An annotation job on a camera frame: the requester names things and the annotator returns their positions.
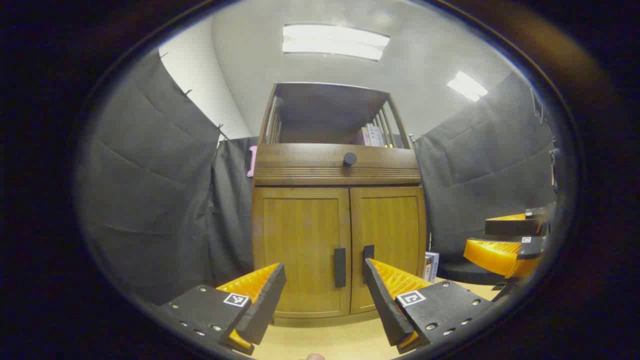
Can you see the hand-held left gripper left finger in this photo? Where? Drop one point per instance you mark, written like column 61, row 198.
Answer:
column 265, row 305

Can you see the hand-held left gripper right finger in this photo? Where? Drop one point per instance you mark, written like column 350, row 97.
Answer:
column 382, row 305

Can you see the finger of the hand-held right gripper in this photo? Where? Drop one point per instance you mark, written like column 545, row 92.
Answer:
column 495, row 257
column 510, row 227

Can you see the wooden shoe cabinet door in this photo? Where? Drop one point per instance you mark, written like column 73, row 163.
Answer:
column 395, row 225
column 300, row 250

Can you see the wooden double-door shoe cabinet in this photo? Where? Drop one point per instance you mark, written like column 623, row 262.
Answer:
column 325, row 130

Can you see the purple cover book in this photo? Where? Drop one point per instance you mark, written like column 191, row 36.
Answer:
column 427, row 267

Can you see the blue grey spine book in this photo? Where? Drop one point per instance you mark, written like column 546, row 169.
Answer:
column 434, row 266

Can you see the small ceiling light panel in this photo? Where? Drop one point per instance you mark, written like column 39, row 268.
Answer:
column 467, row 86

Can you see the round black drawer knob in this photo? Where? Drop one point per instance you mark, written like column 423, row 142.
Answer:
column 350, row 159

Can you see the pink book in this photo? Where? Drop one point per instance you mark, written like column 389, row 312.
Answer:
column 364, row 136

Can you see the large ceiling light panel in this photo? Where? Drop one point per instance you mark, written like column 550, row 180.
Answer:
column 335, row 42

